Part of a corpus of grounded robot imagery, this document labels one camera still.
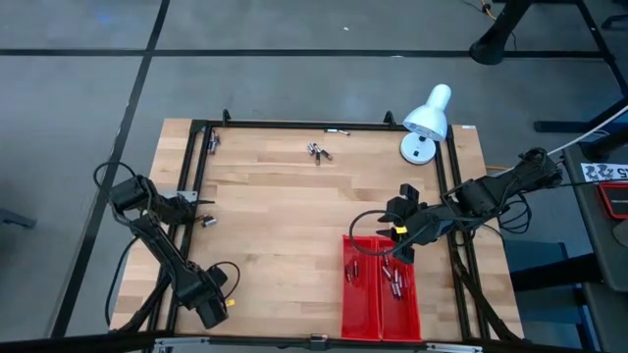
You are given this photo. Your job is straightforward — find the silver metal bracket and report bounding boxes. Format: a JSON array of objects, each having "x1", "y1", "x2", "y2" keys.
[
  {"x1": 425, "y1": 342, "x2": 485, "y2": 353},
  {"x1": 154, "y1": 336, "x2": 211, "y2": 353}
]

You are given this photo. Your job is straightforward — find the white desk lamp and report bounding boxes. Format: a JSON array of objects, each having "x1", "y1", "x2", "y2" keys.
[{"x1": 399, "y1": 82, "x2": 453, "y2": 167}]

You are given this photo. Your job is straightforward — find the black table foot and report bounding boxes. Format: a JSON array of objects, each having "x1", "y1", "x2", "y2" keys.
[{"x1": 533, "y1": 95, "x2": 628, "y2": 133}]

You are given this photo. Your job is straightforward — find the grey side table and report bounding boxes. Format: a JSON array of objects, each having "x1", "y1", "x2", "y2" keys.
[{"x1": 561, "y1": 141, "x2": 628, "y2": 353}]

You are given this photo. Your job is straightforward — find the black metal table frame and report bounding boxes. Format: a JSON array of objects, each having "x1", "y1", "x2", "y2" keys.
[{"x1": 110, "y1": 108, "x2": 526, "y2": 353}]

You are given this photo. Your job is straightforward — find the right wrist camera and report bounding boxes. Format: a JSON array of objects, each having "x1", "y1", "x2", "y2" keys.
[{"x1": 398, "y1": 182, "x2": 422, "y2": 203}]

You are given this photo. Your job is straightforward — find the paper with black marks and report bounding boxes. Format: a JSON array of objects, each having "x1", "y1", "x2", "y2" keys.
[{"x1": 581, "y1": 162, "x2": 628, "y2": 182}]

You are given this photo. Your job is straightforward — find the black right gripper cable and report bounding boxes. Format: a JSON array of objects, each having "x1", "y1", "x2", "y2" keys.
[{"x1": 348, "y1": 209, "x2": 408, "y2": 258}]

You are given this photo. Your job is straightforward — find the black power cable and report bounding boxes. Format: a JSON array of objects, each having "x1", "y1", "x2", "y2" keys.
[{"x1": 104, "y1": 234, "x2": 148, "y2": 328}]

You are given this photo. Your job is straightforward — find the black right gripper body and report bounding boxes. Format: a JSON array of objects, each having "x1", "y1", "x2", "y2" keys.
[{"x1": 376, "y1": 199, "x2": 450, "y2": 246}]

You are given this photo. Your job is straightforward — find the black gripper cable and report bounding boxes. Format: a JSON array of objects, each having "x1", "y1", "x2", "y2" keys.
[
  {"x1": 207, "y1": 260, "x2": 242, "y2": 308},
  {"x1": 348, "y1": 209, "x2": 408, "y2": 258}
]

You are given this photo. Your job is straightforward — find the black desk leg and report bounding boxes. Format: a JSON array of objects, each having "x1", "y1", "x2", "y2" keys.
[{"x1": 468, "y1": 0, "x2": 534, "y2": 67}]

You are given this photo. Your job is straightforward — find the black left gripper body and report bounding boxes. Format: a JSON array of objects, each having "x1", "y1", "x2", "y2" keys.
[{"x1": 185, "y1": 267, "x2": 232, "y2": 330}]

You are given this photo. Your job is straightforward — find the red plastic bin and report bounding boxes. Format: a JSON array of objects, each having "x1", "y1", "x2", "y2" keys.
[
  {"x1": 340, "y1": 234, "x2": 384, "y2": 343},
  {"x1": 378, "y1": 236, "x2": 423, "y2": 343}
]

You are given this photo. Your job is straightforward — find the red framed device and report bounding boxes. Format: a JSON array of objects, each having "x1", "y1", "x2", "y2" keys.
[{"x1": 596, "y1": 180, "x2": 628, "y2": 221}]

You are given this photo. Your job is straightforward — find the yellow cable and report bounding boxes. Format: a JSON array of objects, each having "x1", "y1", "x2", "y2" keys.
[{"x1": 463, "y1": 0, "x2": 497, "y2": 21}]

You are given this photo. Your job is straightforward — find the grey furniture foot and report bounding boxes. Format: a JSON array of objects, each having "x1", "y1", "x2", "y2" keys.
[{"x1": 0, "y1": 208, "x2": 38, "y2": 229}]

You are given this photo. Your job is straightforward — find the grey round object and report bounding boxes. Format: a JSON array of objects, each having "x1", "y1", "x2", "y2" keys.
[{"x1": 612, "y1": 220, "x2": 628, "y2": 249}]

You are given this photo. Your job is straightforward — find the white cable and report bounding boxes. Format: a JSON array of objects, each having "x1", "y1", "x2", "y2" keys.
[{"x1": 549, "y1": 105, "x2": 628, "y2": 156}]

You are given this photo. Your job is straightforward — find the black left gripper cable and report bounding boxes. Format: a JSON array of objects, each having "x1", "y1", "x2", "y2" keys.
[{"x1": 207, "y1": 260, "x2": 242, "y2": 308}]

